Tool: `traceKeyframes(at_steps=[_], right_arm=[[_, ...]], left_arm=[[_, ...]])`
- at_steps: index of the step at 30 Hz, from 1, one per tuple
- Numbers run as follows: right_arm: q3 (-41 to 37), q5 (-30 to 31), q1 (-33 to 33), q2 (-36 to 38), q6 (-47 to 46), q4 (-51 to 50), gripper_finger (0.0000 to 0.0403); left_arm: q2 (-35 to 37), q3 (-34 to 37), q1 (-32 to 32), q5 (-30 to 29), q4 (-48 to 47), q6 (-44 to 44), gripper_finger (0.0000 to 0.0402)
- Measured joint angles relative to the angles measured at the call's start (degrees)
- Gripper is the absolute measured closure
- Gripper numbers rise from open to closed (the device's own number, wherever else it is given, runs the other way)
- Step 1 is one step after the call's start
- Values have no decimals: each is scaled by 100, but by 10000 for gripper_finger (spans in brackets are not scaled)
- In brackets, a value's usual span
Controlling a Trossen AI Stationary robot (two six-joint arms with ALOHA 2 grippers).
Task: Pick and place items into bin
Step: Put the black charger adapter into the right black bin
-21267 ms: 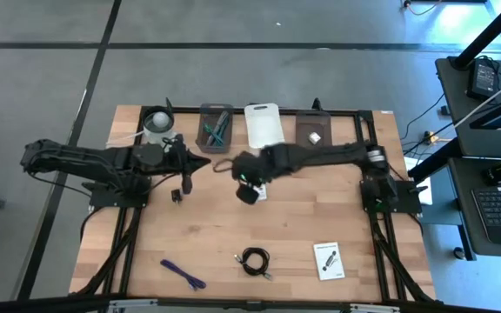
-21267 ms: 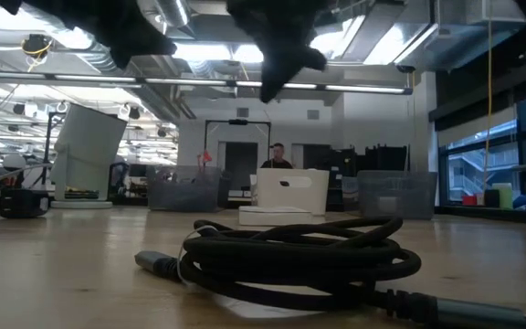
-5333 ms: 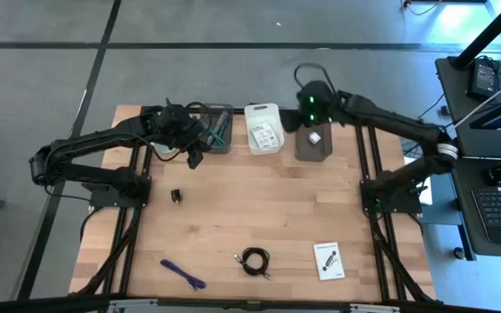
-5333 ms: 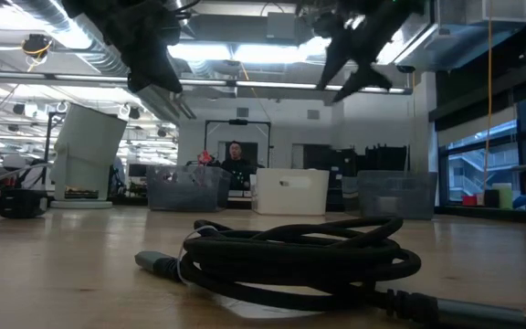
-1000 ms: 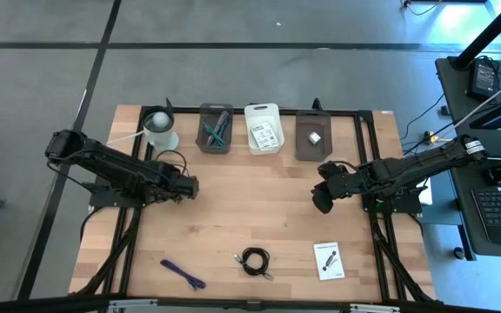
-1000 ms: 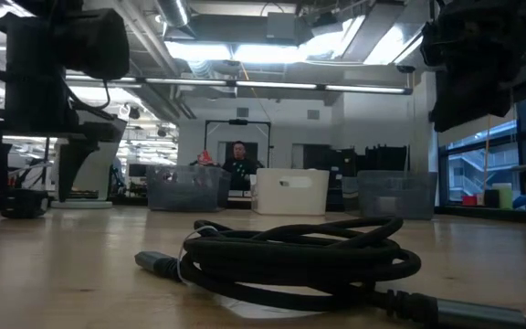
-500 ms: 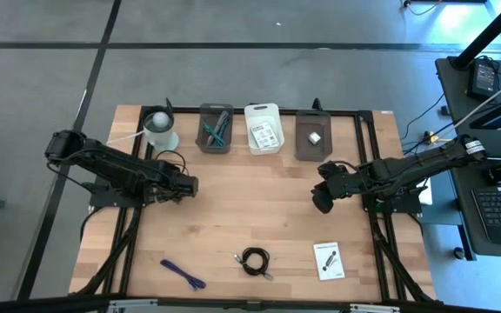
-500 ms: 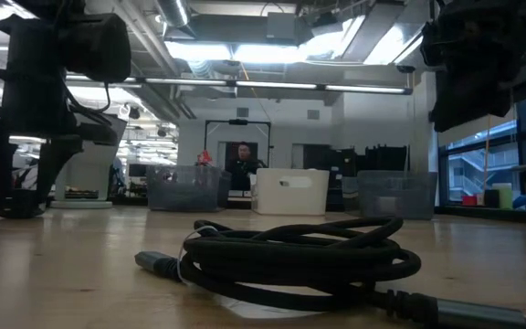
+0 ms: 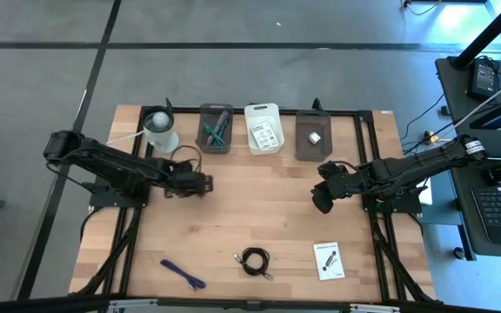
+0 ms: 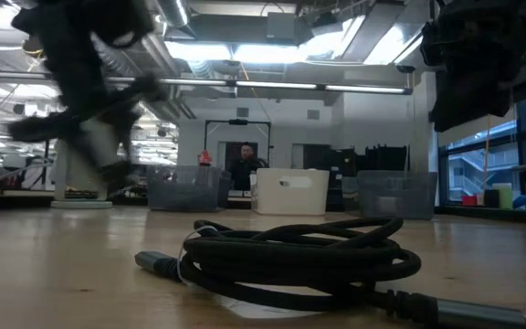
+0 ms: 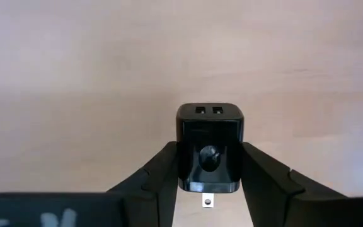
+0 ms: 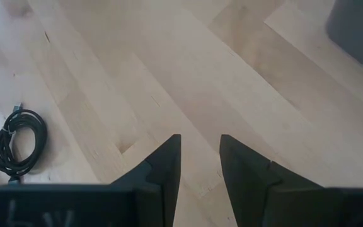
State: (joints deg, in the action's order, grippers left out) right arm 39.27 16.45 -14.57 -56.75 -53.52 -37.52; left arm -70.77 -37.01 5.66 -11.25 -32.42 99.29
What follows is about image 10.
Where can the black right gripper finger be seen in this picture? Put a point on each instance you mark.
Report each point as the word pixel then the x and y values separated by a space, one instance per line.
pixel 491 105
pixel 455 109

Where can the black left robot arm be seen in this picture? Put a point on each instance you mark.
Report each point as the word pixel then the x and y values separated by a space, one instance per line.
pixel 85 18

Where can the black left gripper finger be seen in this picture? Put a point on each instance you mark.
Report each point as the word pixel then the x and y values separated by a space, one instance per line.
pixel 48 128
pixel 144 91

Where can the small red container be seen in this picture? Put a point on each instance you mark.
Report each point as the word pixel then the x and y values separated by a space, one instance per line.
pixel 469 200

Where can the person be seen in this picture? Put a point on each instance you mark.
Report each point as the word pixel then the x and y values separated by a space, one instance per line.
pixel 245 171

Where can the pale mint cylindrical container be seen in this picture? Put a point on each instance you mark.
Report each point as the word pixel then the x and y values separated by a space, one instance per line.
pixel 76 183

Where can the black gantry frame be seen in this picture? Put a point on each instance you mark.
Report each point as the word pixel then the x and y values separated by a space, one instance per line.
pixel 238 122

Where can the black cup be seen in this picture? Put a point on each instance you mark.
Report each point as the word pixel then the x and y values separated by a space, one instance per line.
pixel 490 198

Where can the white plastic bin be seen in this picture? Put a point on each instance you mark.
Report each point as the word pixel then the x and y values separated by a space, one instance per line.
pixel 308 192

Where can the white printed paper card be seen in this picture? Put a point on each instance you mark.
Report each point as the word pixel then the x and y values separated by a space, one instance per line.
pixel 263 310

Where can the square wall air vent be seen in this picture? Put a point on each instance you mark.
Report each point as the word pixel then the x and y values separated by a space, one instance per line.
pixel 242 112
pixel 313 114

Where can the grey translucent plastic bin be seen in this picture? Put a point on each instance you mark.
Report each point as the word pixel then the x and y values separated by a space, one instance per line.
pixel 397 196
pixel 183 192

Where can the black dome camera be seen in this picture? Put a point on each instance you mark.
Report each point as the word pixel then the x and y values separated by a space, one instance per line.
pixel 405 69

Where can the pale green cup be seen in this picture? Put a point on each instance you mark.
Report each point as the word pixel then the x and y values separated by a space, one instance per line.
pixel 505 197

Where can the small red object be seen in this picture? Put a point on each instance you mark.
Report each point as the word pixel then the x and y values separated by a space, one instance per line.
pixel 204 157

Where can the long ceiling light bar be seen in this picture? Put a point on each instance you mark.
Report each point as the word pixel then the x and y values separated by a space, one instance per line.
pixel 272 84

